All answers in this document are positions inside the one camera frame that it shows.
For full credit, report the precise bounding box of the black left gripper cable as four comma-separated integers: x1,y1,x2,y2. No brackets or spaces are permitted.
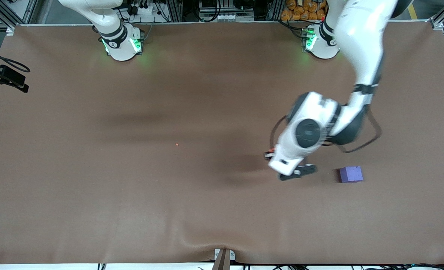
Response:
270,111,383,154

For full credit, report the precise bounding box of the pile of orange bags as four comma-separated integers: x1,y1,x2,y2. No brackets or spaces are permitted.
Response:
280,0,328,21

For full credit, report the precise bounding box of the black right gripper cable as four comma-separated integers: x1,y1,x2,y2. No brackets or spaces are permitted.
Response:
0,40,31,73

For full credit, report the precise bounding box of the large table mat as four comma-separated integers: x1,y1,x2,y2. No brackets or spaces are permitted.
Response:
0,22,444,265

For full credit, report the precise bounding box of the metal table clamp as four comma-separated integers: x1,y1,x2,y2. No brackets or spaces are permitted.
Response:
213,248,236,270

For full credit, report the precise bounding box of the white power strip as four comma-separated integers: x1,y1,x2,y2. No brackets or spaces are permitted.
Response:
130,2,155,16

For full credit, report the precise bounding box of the purple foam cube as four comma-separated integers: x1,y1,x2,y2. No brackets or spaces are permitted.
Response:
339,166,364,183

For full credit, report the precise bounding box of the white connector block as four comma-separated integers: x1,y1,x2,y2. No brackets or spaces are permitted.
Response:
214,13,254,23

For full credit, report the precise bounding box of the aluminium frame post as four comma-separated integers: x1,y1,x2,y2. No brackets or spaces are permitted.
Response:
167,0,183,22
268,0,284,21

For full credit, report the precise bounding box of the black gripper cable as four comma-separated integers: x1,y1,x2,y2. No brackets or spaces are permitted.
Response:
0,40,31,73
270,111,383,154

